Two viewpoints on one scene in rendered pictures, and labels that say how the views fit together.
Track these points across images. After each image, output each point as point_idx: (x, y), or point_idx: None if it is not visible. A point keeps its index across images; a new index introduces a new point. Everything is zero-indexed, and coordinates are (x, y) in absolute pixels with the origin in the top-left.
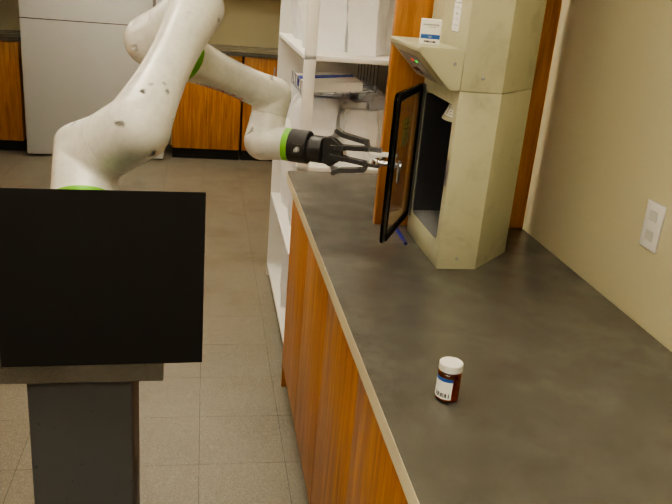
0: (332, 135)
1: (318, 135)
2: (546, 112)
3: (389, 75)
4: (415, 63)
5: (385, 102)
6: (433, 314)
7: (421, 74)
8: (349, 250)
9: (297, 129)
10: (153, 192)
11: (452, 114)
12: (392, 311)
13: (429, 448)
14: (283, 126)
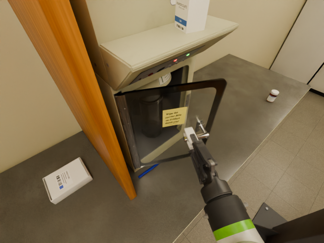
0: (214, 170)
1: (220, 187)
2: (43, 68)
3: (109, 123)
4: (170, 63)
5: (112, 149)
6: (228, 119)
7: (148, 76)
8: (197, 180)
9: (235, 213)
10: None
11: (167, 77)
12: (241, 130)
13: (290, 96)
14: (243, 239)
